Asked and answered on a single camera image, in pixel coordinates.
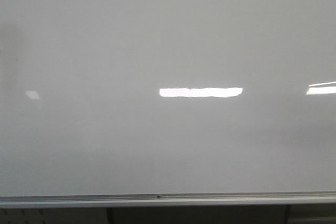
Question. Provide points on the grey perforated panel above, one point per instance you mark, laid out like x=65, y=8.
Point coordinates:
x=54, y=215

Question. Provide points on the white whiteboard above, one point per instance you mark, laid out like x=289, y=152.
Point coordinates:
x=117, y=97

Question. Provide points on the aluminium whiteboard tray rail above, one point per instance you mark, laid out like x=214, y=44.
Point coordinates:
x=168, y=200

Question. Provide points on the dark cabinet under whiteboard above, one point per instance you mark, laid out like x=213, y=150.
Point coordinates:
x=201, y=214

